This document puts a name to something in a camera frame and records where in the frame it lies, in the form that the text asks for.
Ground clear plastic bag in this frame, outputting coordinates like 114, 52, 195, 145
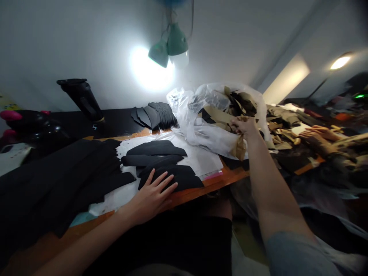
166, 81, 271, 162

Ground wide black fabric piece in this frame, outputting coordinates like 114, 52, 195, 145
137, 164, 205, 192

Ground orange work board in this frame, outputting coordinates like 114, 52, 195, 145
5, 128, 251, 276

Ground black water bottle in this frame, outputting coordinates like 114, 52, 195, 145
56, 78, 106, 125

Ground large green hanging lamp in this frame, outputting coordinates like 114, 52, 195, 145
166, 22, 190, 69

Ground large black fabric sheets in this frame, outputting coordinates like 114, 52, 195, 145
0, 138, 137, 239

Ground desk lamp with round shade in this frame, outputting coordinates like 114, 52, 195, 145
310, 51, 353, 99

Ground person's right hand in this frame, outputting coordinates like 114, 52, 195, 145
230, 116, 261, 139

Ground white paper sheets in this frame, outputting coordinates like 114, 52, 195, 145
88, 134, 223, 217

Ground pile of tan offcuts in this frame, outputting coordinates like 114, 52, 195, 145
266, 104, 317, 151

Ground tan fabric strip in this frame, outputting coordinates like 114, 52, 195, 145
230, 133, 248, 161

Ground narrow black fabric piece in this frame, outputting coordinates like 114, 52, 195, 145
120, 154, 180, 168

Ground curved black fabric piece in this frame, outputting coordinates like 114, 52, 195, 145
126, 140, 188, 158

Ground heap of tan fabric scraps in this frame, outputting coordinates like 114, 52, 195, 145
188, 85, 259, 127

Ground stack of black cut pieces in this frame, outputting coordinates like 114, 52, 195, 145
131, 102, 181, 131

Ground black and pink toy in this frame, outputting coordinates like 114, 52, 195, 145
0, 109, 70, 146

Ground pile of mixed dark fabric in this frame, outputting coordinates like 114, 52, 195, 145
283, 86, 368, 130

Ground white flat object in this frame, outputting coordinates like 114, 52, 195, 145
0, 143, 33, 176

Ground small green hanging lamp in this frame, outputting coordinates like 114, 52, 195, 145
148, 39, 169, 69

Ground hanging lamp cable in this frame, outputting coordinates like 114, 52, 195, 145
160, 0, 197, 42

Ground person's left hand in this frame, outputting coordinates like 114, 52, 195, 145
122, 168, 179, 227

